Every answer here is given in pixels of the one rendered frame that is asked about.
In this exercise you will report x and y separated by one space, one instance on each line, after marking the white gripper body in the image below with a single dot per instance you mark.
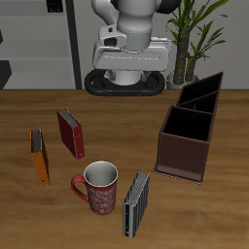
129 60

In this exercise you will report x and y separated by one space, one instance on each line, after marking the grey shelf unit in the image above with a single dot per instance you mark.
35 48

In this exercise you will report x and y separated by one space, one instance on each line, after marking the black white striped book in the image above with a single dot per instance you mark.
136 204

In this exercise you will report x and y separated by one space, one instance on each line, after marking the dark brown desk caddy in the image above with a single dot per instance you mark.
183 152

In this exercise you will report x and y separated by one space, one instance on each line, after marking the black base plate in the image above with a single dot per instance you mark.
97 87

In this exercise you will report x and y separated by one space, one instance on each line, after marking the orange book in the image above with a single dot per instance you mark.
41 162

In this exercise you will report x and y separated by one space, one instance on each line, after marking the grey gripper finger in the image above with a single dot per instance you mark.
147 75
110 75

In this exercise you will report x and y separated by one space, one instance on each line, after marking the green pot plant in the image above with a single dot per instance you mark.
181 48

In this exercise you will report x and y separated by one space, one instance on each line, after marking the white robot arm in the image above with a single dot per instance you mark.
134 27

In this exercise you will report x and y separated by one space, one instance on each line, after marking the red book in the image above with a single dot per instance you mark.
72 137

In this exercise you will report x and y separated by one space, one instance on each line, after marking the red patterned mug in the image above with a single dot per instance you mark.
102 194

